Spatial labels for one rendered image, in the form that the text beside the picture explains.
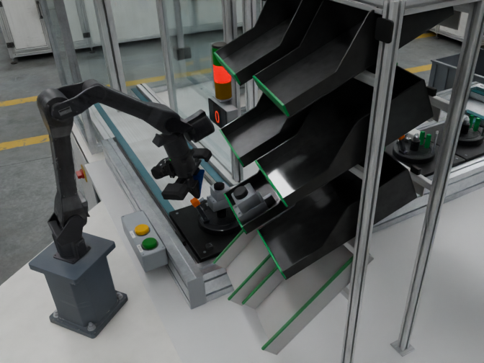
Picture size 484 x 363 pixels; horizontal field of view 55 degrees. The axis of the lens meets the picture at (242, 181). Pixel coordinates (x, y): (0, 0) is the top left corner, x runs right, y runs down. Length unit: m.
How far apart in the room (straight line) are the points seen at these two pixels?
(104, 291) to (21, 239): 1.97
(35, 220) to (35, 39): 3.58
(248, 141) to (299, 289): 0.33
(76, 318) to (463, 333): 0.94
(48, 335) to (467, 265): 1.14
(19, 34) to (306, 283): 5.81
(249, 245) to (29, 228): 2.28
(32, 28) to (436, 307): 5.82
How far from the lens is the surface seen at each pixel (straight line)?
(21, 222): 3.33
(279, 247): 0.92
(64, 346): 1.29
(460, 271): 1.46
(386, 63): 0.69
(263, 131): 0.93
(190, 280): 1.20
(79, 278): 1.14
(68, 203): 1.10
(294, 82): 0.75
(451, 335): 1.28
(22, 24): 6.47
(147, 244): 1.31
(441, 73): 3.09
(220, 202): 1.30
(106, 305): 1.28
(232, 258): 1.16
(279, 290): 1.05
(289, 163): 0.84
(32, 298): 1.44
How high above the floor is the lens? 1.80
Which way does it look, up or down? 33 degrees down
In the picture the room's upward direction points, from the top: 3 degrees counter-clockwise
